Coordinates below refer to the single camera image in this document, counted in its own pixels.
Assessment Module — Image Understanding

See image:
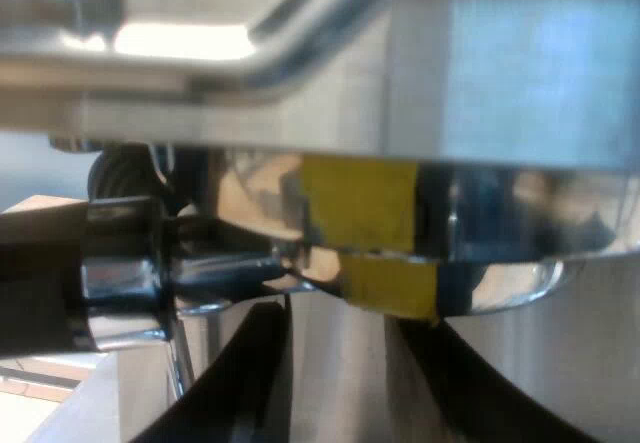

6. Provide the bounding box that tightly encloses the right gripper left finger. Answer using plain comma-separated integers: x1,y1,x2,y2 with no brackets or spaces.
132,298,294,443

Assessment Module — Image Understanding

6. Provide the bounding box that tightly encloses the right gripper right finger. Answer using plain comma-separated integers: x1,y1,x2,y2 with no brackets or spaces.
397,316,604,443

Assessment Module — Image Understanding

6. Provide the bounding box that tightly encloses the filter holder with red-ended handle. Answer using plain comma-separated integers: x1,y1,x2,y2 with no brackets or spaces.
0,145,632,360

